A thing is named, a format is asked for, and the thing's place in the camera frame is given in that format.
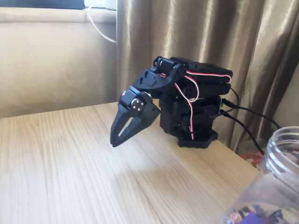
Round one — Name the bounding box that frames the dark flat object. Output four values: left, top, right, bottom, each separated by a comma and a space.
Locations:
0, 0, 86, 10

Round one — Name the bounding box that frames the shiny beige curtain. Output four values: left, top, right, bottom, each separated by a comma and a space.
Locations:
115, 0, 299, 154

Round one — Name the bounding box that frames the thin black wire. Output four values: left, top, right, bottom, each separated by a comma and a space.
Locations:
230, 86, 240, 109

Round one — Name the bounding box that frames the red white servo wire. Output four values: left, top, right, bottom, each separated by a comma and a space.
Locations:
174, 82, 199, 140
157, 69, 233, 102

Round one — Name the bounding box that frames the red floral patterned cloth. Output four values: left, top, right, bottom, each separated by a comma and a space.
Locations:
240, 150, 266, 172

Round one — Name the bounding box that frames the beige window sill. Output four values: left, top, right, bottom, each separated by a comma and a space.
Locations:
0, 6, 117, 24

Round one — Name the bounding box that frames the clear plastic jar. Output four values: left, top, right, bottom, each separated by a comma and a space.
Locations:
221, 126, 299, 224

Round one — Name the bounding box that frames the white cable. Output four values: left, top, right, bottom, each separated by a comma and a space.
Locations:
86, 3, 117, 44

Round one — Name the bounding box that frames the thick black power cable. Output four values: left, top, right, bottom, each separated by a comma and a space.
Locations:
224, 99, 281, 129
220, 112, 265, 155

